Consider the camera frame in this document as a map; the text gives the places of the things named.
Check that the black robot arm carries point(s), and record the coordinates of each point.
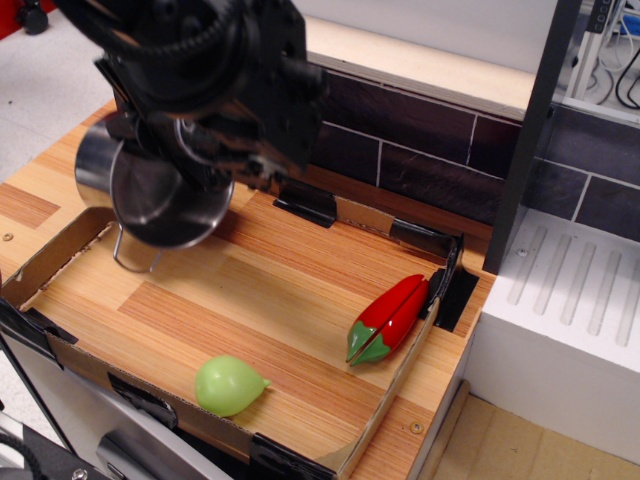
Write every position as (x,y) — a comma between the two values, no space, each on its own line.
(223,90)

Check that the white toy sink drainboard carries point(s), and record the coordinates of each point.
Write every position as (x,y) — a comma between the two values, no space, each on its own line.
(557,342)

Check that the light wooden shelf board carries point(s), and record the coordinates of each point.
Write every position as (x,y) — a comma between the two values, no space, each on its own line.
(420,70)

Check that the stainless steel pot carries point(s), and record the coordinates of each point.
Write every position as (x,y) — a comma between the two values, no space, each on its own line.
(152,201)

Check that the black caster wheel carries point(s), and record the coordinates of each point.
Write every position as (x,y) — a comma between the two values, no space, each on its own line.
(32,17)

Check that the dark grey shelf post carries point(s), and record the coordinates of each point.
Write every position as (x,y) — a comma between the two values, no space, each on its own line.
(512,209)

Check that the green toy pear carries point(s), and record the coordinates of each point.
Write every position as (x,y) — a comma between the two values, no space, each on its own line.
(225,385)

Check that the cardboard fence with black tape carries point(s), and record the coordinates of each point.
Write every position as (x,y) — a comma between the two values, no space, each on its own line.
(272,289)

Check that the red toy chili pepper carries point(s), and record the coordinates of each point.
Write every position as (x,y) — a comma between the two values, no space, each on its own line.
(383,325)

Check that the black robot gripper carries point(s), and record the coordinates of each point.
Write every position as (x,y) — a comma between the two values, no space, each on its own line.
(209,153)

